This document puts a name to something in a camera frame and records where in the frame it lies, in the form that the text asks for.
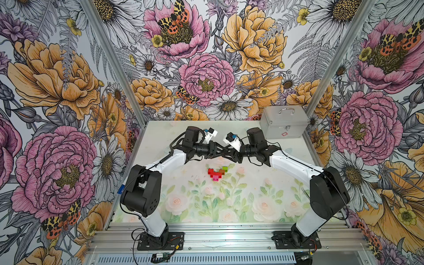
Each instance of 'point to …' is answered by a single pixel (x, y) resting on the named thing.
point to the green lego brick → (226, 168)
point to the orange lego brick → (222, 171)
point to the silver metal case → (284, 122)
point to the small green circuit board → (158, 257)
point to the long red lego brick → (216, 173)
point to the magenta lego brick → (215, 178)
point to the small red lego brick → (211, 171)
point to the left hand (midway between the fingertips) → (226, 155)
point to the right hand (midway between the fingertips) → (225, 153)
